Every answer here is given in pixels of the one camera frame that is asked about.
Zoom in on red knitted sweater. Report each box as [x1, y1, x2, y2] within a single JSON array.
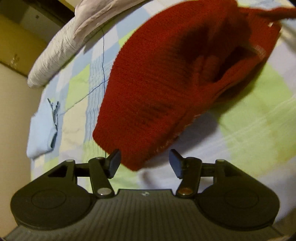
[[92, 1, 295, 171]]

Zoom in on light blue folded garment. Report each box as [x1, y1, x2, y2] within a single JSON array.
[[27, 99, 60, 160]]

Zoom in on checkered bed sheet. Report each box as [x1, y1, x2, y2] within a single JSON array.
[[31, 1, 295, 220]]

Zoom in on white striped pillow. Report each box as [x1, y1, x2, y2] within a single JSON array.
[[27, 17, 91, 88]]

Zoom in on pink folded blanket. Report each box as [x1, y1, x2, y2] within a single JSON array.
[[74, 0, 143, 43]]

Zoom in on wooden door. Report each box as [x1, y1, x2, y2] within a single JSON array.
[[1, 1, 61, 76]]

